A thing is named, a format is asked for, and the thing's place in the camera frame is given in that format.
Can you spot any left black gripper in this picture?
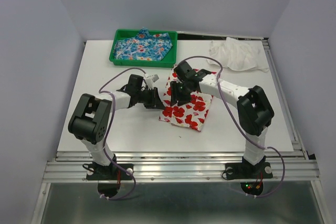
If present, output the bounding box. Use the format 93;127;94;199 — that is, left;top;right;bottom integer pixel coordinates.
136;87;165;110

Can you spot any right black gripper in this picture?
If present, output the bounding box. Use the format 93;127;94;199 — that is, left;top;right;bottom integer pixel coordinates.
169;80;192;106

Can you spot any red poppy white skirt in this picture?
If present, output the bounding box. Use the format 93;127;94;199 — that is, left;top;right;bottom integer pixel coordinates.
159;69;213;132

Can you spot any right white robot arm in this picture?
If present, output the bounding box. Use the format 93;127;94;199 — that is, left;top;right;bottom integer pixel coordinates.
170;61;275;177

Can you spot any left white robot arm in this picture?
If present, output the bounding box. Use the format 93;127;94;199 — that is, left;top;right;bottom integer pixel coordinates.
68;74;165;180

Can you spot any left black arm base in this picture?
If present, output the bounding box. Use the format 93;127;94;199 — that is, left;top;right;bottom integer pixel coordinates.
82;162;132;181

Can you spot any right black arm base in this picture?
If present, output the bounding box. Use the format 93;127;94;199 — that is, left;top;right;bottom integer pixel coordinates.
222;162;273;180

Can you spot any blue floral skirt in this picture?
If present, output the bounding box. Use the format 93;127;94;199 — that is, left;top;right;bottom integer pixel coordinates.
112;28;173;61

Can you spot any white crumpled skirt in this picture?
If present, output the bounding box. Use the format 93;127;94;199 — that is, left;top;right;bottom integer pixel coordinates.
209;37;269;72

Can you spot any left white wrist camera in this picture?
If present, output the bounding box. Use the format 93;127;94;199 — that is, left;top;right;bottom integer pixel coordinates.
144;73;159;85

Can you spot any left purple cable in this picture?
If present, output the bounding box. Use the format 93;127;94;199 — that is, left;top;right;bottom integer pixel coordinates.
98;67;150;200

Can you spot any purple cable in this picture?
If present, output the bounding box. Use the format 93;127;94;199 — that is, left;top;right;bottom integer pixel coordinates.
176;56;287;199
98;67;150;200

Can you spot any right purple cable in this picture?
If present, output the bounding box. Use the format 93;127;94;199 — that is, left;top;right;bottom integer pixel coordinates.
176;56;287;199

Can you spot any aluminium rail frame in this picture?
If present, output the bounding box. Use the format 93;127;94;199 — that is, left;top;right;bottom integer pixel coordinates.
32;38;333;223

